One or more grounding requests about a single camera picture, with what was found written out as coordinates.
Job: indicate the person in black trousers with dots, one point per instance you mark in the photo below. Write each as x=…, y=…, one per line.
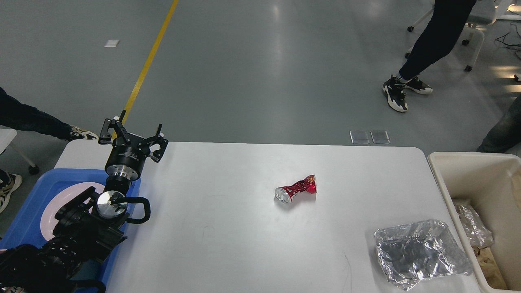
x=394, y=89

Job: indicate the crushed red soda can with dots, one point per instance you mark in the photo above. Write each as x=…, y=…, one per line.
x=286, y=194

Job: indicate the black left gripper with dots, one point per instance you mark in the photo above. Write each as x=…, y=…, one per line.
x=129, y=154

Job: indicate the foil piece in bin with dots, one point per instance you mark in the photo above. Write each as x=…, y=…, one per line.
x=477, y=234

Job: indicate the pink plate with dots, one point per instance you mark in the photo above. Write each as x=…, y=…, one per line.
x=48, y=220

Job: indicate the beige plastic bin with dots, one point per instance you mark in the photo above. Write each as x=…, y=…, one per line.
x=491, y=182

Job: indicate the aluminium foil sheet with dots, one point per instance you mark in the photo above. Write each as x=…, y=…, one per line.
x=423, y=250

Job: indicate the floor outlet cover plates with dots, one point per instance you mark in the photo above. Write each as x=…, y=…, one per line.
x=367, y=137

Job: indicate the brown paper napkin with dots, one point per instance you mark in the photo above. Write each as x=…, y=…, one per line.
x=489, y=268

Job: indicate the white office chair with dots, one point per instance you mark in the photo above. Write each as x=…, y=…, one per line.
x=476, y=24

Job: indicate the seated person leg left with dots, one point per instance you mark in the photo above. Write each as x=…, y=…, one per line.
x=19, y=116

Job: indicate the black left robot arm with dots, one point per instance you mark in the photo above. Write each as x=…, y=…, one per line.
x=89, y=225

